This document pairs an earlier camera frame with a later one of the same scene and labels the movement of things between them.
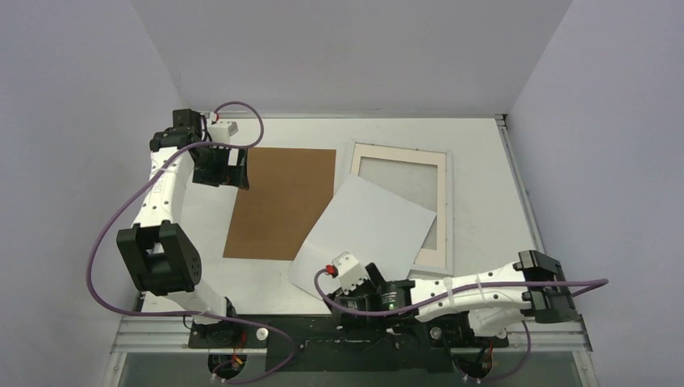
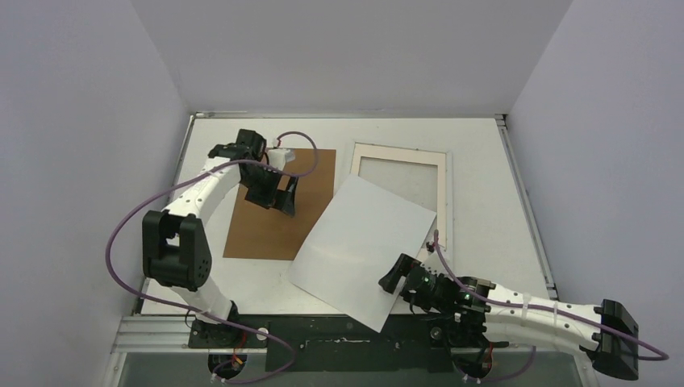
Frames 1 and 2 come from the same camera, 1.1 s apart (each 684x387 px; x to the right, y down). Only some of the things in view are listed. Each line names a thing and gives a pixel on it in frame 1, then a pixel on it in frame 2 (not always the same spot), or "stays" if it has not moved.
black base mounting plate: (314, 343) stays
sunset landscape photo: (373, 226) stays
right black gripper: (366, 285) -> (409, 278)
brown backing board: (289, 190) stays
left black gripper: (228, 175) -> (269, 199)
